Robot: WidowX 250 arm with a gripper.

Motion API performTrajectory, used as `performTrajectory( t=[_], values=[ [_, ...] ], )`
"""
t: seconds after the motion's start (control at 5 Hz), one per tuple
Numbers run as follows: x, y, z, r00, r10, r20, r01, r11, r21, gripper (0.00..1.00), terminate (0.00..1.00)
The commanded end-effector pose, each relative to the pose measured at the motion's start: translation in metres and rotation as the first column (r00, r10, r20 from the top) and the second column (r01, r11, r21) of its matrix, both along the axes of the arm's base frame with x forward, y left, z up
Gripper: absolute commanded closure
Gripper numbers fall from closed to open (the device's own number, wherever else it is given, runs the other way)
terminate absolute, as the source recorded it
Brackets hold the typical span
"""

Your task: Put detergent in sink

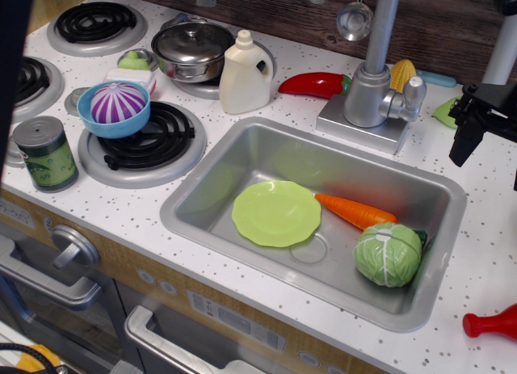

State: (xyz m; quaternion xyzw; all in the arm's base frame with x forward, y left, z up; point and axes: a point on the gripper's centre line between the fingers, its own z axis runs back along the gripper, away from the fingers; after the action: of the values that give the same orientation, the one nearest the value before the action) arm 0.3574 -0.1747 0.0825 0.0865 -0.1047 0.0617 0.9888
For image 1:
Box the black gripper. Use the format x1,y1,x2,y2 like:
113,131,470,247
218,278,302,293
448,83,516,166

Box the cream detergent bottle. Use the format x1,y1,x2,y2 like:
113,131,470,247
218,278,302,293
219,30,274,115

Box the silver metal sink basin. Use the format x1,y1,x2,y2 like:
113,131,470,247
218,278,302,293
160,117,467,332

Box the green toy pear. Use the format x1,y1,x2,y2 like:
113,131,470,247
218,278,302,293
431,97,459,129

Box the yellow toy corn cob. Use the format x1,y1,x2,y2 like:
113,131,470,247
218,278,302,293
390,59,417,92

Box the silver toy faucet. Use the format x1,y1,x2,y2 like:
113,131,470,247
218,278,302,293
316,0,427,154

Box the orange toy carrot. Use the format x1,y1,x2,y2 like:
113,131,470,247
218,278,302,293
314,193,398,230

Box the green toy cabbage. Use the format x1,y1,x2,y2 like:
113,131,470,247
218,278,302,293
353,222,422,288

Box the red toy chili pepper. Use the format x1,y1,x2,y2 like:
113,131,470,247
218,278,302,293
278,72,351,99

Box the hanging steel ladle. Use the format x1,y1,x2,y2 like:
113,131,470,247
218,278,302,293
336,0,373,41

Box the red toy bottle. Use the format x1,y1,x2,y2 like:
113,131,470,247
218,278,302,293
462,304,516,342

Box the light green plastic plate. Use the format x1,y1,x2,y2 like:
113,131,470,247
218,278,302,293
232,180,322,248

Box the back right black burner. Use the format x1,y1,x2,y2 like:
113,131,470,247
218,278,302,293
160,16,278,101

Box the black burner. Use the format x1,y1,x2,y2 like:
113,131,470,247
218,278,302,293
47,2,147,57
78,102,207,189
160,16,278,101
11,57,65,124

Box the steel pot with lid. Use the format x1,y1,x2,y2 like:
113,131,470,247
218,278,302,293
150,17,236,85

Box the front right black burner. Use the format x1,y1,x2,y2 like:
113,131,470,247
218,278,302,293
78,102,207,189

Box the white and red toy sponge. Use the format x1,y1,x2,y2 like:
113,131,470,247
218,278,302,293
103,68,157,95

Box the green toy vegetable piece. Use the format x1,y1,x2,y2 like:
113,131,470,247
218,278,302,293
117,51,150,70

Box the purple striped toy onion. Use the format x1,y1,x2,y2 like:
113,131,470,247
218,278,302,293
90,82,148,124

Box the blue plastic bowl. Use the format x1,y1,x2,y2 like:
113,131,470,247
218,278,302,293
77,81,150,139

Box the back left black burner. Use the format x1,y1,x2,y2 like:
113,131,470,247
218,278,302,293
47,2,147,57

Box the silver oven knob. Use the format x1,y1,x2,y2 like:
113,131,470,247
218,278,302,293
51,225,100,270

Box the green labelled tin can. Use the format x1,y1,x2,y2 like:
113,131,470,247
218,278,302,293
12,116,78,192

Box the front left black burner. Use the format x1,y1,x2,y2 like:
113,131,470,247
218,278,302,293
11,57,65,124

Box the yellow and black object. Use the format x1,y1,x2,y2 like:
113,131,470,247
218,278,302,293
1,342,61,373

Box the light blue utensil handle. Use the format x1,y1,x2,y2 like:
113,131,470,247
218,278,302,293
416,69,457,88

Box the silver vertical post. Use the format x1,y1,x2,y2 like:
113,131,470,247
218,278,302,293
481,15,516,85

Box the silver dishwasher door handle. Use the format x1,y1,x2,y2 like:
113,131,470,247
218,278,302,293
124,305,263,374

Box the silver oven door handle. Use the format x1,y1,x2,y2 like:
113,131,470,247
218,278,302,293
1,235,102,310

